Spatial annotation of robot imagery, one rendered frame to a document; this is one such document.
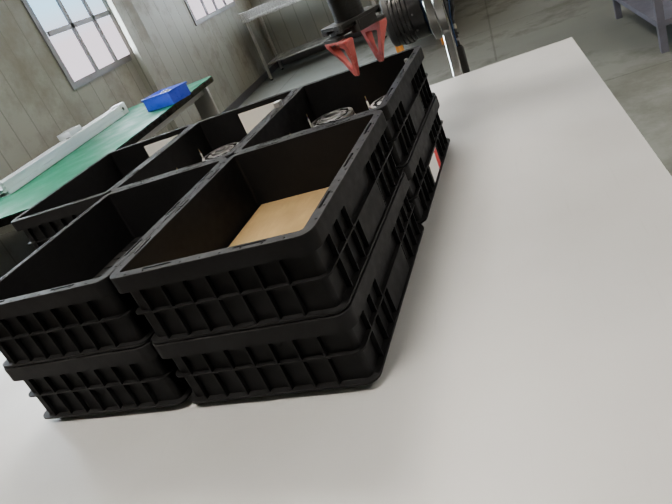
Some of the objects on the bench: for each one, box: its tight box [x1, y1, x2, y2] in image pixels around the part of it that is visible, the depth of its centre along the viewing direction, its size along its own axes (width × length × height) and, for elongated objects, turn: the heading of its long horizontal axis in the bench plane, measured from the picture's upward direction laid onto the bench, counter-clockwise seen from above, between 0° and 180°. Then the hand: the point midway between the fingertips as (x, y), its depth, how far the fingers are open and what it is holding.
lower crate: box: [152, 172, 424, 403], centre depth 95 cm, size 40×30×12 cm
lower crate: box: [4, 339, 192, 419], centre depth 107 cm, size 40×30×12 cm
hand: (367, 64), depth 116 cm, fingers open, 6 cm apart
